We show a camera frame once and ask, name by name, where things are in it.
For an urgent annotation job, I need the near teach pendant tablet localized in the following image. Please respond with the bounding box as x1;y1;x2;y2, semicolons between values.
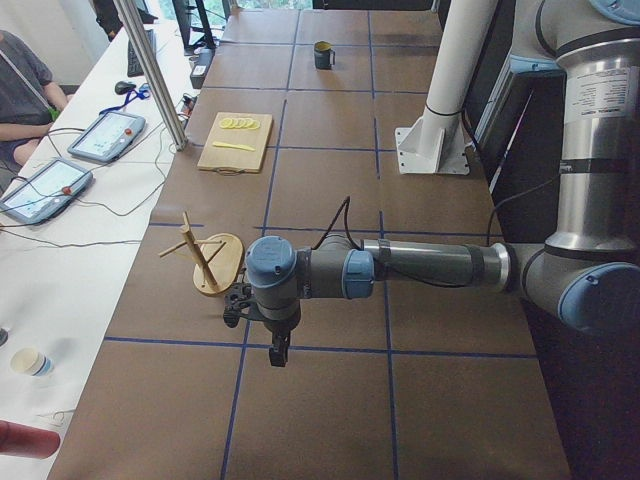
1;158;94;225

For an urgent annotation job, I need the seated person grey shirt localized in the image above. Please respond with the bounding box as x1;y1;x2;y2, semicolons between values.
1;31;71;173

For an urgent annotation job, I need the teach pendant tablet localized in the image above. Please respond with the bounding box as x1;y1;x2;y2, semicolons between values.
1;158;94;225
67;111;146;163

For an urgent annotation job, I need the aluminium frame post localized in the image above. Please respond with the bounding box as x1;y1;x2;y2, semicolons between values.
114;0;187;151

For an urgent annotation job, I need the white paper cup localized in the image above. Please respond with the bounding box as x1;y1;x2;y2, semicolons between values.
10;348;54;377

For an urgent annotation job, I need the red cylinder bottle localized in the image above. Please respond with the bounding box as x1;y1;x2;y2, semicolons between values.
1;420;61;459

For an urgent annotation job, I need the black computer mouse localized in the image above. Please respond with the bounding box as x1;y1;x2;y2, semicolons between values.
114;81;136;95

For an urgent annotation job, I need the wooden cup storage rack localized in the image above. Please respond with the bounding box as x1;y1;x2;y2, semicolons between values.
158;211;244;297

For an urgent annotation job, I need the dark green metal mug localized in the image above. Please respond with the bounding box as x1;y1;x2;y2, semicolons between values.
313;41;335;70

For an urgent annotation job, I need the black keyboard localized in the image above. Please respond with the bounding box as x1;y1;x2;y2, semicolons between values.
127;29;156;78

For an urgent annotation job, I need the white mounting post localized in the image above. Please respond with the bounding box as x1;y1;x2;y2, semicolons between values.
395;0;498;175

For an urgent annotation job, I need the wooden cutting board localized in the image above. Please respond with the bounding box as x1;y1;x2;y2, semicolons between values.
197;111;273;173

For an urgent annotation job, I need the blue lanyard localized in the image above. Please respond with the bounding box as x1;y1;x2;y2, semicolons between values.
98;82;152;116

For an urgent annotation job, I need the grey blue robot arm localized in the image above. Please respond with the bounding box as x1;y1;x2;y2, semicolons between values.
223;1;639;367

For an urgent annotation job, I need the black power adapter box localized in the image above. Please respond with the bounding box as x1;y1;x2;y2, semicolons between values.
189;48;214;89

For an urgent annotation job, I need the yellow plastic knife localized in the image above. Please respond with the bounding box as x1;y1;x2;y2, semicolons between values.
211;141;256;151

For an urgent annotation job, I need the far teach pendant tablet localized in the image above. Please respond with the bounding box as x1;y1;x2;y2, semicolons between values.
67;111;146;163

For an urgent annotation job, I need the black monitor stand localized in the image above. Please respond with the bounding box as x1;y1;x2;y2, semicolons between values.
172;0;216;56

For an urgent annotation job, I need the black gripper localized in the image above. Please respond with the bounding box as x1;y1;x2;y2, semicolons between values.
223;282;301;367

